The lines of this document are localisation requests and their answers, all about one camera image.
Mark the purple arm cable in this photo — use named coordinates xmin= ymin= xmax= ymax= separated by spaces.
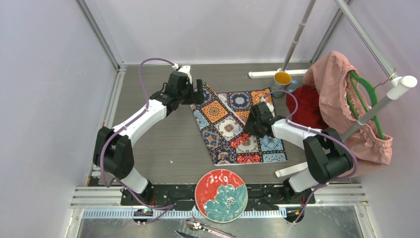
xmin=261 ymin=89 xmax=359 ymax=224
xmin=99 ymin=58 xmax=179 ymax=225

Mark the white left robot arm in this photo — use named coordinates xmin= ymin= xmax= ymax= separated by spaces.
xmin=93 ymin=70 xmax=205 ymax=205

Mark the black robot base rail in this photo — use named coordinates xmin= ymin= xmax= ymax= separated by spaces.
xmin=138 ymin=183 xmax=315 ymax=211

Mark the metal spoon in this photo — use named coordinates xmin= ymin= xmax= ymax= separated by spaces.
xmin=185 ymin=219 xmax=237 ymax=238

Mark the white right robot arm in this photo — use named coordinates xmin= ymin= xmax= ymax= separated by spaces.
xmin=244 ymin=102 xmax=355 ymax=203

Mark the pink fabric garment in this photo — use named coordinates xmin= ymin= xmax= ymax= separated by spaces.
xmin=303 ymin=51 xmax=393 ymax=176

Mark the metal knife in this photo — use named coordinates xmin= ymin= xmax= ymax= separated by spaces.
xmin=175 ymin=230 xmax=199 ymax=238

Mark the blue mug with yellow inside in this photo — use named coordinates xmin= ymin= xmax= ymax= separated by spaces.
xmin=270 ymin=72 xmax=298 ymax=98

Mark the red cloth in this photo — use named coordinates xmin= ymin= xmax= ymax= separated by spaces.
xmin=291 ymin=85 xmax=328 ymax=129

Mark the white and grey clothes rack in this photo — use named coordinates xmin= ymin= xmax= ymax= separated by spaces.
xmin=248 ymin=0 xmax=419 ymax=179

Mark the colourful patterned placemat cloth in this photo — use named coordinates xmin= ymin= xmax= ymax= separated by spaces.
xmin=191 ymin=83 xmax=287 ymax=166

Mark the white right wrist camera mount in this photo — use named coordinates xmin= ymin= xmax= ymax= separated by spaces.
xmin=261 ymin=97 xmax=276 ymax=116

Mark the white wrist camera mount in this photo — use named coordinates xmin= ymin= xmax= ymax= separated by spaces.
xmin=172 ymin=63 xmax=193 ymax=84
xmin=261 ymin=97 xmax=276 ymax=116

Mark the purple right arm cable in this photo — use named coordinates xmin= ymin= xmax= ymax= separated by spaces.
xmin=261 ymin=89 xmax=359 ymax=224

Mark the red plate with teal flower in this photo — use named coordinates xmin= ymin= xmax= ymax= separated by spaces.
xmin=194 ymin=169 xmax=248 ymax=223

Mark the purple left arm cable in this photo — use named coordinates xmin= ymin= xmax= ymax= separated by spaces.
xmin=99 ymin=58 xmax=179 ymax=225

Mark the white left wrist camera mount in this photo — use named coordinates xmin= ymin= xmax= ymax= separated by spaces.
xmin=172 ymin=63 xmax=193 ymax=84

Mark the green clothes hanger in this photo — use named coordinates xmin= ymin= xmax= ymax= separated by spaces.
xmin=346 ymin=70 xmax=378 ymax=119

